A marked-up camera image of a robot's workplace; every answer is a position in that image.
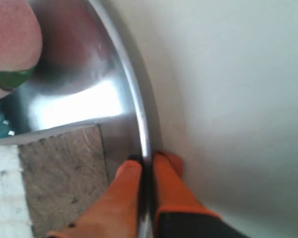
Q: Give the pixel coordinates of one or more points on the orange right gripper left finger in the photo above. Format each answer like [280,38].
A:
[115,213]

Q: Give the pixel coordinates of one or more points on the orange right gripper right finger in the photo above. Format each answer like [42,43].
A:
[179,214]

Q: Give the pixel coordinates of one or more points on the round metal plate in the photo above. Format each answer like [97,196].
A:
[90,73]

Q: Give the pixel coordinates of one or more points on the wooden cube block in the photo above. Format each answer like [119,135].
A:
[46,184]

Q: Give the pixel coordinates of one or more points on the pink toy peach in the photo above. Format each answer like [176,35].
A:
[20,44]

